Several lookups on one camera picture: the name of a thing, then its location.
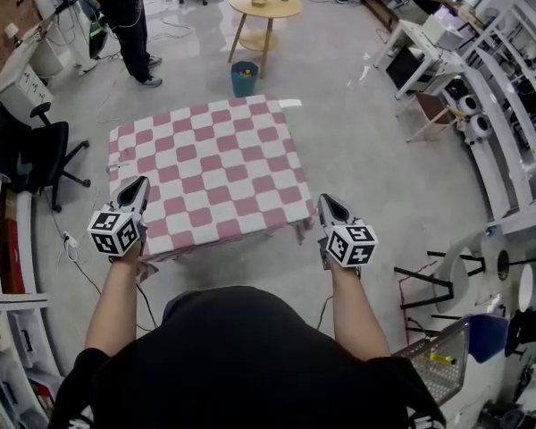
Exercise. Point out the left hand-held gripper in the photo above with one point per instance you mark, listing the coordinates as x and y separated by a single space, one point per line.
111 235

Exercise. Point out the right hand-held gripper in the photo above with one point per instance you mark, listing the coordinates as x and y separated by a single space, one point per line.
353 246

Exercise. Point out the pink white checkered cloth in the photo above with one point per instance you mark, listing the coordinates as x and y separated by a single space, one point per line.
214 172

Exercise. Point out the person's left forearm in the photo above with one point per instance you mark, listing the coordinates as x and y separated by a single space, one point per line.
111 302

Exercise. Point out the person's right forearm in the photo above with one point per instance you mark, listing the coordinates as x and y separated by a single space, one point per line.
357 311

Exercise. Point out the white power strip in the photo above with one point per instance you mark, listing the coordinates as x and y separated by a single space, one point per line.
70 241

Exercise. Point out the black mesh office chair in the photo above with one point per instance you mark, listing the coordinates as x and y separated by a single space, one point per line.
49 150

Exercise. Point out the white chair with black legs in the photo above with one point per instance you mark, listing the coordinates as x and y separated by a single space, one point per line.
455 271

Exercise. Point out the red cardboard box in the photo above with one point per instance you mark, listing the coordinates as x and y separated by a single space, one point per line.
12 257

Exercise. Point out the wooden chair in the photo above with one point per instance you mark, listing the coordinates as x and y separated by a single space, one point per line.
433 114

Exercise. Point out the white desk with drawers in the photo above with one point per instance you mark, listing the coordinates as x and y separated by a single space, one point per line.
22 78

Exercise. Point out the black cabinet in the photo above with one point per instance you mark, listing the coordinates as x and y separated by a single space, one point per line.
406 67

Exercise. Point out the teal waste bin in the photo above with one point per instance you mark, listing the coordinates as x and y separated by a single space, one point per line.
245 81

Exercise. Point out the white round device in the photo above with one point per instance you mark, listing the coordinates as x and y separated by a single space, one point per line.
480 128
469 104

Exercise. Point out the white storage shelf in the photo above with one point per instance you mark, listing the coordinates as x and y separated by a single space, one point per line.
27 329

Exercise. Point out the person's black shirt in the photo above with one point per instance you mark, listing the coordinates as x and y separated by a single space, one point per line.
250 364

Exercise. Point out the metal shopping cart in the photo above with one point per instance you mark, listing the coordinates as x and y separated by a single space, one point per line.
438 369

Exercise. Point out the white side table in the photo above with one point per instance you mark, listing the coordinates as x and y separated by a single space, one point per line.
449 61

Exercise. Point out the small table lamp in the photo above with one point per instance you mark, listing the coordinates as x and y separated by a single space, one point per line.
12 31

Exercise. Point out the long white display shelf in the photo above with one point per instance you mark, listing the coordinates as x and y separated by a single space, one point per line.
509 105

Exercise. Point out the white box appliance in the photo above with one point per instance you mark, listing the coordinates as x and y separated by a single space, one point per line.
442 31

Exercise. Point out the round wooden table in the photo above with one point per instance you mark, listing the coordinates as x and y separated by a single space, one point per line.
272 9

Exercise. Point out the small wooden tray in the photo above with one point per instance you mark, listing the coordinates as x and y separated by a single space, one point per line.
259 1

